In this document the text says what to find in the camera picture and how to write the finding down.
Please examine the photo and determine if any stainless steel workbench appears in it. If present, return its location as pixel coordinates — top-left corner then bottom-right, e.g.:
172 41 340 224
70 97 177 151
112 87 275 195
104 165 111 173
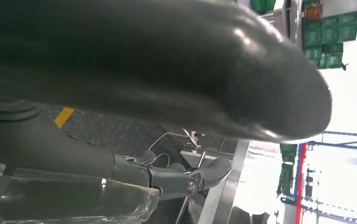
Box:
174 139 278 224

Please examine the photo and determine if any green hanging bag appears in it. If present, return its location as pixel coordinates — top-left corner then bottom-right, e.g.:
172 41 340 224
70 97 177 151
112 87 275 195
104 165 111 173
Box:
276 143 299 197

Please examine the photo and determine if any white power cable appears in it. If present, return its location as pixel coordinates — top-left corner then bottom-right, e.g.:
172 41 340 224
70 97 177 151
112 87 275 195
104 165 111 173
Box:
147 131 206 168

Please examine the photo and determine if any green cardboard carton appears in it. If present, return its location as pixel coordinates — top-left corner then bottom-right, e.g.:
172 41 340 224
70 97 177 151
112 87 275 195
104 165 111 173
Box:
321 15 340 44
304 21 322 48
326 52 344 69
338 12 357 43
305 46 322 67

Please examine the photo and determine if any brown cardboard carton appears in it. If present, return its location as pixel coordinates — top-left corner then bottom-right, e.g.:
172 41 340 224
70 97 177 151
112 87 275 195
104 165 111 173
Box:
305 4 323 21

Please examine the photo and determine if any blue steel shelf rack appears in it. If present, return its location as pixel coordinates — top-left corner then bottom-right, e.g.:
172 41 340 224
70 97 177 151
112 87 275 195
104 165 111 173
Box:
280 131 357 224

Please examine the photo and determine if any stainless steel table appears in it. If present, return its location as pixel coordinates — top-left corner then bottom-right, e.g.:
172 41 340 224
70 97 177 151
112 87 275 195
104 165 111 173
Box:
259 0 305 47

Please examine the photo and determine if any yellow floor tape square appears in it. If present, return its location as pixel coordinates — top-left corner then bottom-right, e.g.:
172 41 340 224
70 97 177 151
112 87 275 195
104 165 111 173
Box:
54 106 76 129

